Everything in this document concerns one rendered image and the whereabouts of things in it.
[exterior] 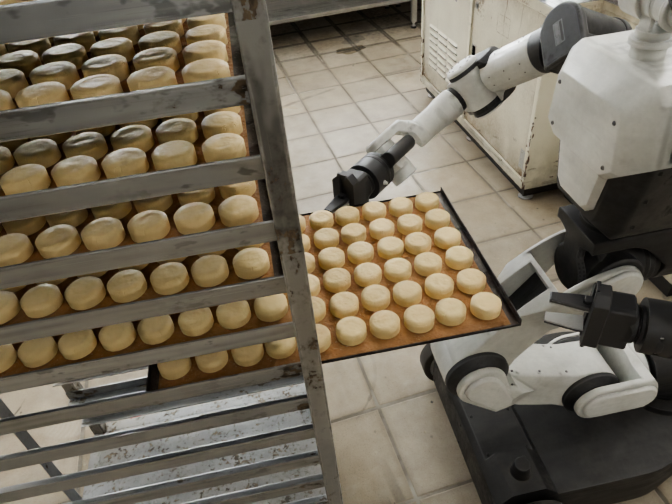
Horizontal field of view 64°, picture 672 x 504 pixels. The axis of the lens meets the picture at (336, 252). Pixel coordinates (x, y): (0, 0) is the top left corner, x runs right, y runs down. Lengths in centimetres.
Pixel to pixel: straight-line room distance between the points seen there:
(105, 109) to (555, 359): 116
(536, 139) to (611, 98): 145
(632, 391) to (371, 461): 71
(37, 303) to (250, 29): 47
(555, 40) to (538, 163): 133
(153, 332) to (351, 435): 98
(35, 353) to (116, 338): 11
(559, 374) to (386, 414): 57
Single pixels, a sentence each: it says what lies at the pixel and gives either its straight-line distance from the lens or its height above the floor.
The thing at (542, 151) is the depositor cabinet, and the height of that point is 26.
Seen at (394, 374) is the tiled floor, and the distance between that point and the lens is 181.
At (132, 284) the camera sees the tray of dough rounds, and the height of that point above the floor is 97.
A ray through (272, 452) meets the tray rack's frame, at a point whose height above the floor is 15.
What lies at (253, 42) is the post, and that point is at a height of 129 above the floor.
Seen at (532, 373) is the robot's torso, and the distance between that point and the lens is 136.
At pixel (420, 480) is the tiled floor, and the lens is 163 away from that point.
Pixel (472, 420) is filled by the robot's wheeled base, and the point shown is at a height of 19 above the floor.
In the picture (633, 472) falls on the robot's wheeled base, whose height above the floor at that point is 17.
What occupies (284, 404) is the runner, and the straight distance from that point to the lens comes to 92.
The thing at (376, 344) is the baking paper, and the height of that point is 77.
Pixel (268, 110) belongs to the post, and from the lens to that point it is 55.
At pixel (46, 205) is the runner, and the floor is 114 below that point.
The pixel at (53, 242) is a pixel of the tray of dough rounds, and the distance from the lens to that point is 74.
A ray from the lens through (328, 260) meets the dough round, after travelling 100.
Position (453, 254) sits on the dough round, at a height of 79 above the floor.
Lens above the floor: 145
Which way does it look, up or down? 40 degrees down
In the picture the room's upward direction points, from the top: 6 degrees counter-clockwise
